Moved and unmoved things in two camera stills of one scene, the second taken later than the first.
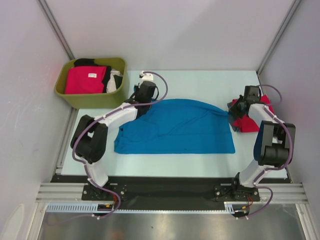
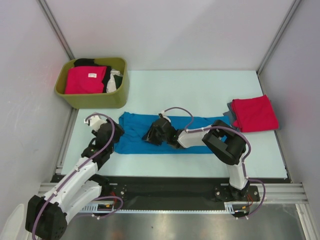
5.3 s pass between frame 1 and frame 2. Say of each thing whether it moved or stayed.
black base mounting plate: stayed
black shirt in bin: stayed
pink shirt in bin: stayed
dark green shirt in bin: stayed
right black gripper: moved
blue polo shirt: moved
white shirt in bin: stayed
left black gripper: moved
